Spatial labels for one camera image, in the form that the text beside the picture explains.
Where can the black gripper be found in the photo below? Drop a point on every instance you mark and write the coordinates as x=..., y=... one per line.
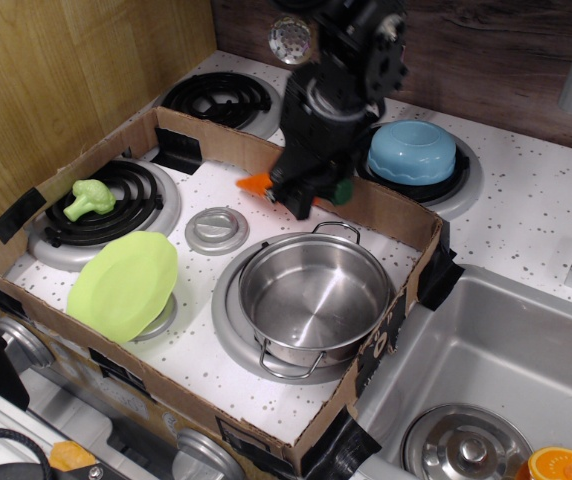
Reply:
x=318, y=137

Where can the orange toy carrot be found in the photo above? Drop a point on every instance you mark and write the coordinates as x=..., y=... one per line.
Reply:
x=261, y=185

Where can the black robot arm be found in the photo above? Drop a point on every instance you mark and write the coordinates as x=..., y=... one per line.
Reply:
x=360, y=50

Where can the grey knob under plate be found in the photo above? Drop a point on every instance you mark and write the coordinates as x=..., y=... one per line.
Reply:
x=161, y=322

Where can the light green plastic plate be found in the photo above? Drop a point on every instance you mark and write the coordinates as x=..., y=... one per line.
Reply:
x=125, y=286

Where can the light blue plastic bowl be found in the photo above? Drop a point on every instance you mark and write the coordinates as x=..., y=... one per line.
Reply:
x=412, y=153

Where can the grey centre stove knob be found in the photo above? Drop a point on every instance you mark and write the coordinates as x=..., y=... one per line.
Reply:
x=217, y=231

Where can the stainless steel pot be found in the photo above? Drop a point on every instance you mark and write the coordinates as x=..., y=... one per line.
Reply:
x=313, y=297

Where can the back right black burner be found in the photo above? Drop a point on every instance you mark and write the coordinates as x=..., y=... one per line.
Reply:
x=420, y=194

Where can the black burner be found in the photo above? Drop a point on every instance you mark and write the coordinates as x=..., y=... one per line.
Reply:
x=138, y=198
x=230, y=99
x=420, y=194

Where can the back left black burner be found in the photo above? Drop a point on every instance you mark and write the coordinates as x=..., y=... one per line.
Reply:
x=230, y=99

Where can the hanging round metal strainer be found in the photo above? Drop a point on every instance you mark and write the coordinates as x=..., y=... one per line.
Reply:
x=290, y=40

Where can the front left black burner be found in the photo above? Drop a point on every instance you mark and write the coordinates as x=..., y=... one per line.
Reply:
x=138, y=198

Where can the green toy broccoli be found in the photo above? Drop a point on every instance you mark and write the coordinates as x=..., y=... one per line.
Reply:
x=90, y=196

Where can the grey sink basin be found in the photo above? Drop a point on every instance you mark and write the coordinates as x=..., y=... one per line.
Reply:
x=493, y=343

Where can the silver pot lid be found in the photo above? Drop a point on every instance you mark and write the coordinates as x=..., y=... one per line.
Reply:
x=462, y=441

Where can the grey front panel knob right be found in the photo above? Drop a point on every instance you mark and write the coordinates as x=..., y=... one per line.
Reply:
x=200, y=458

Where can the grey panel knob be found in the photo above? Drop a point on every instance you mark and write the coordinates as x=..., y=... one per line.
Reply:
x=200, y=458
x=23, y=348

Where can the grey front panel knob left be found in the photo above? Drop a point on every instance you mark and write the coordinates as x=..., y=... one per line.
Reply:
x=23, y=348

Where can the orange slice toy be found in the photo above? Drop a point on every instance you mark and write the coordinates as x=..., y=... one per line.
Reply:
x=549, y=463

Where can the yellow sponge piece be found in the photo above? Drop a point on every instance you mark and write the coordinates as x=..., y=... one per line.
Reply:
x=68, y=455

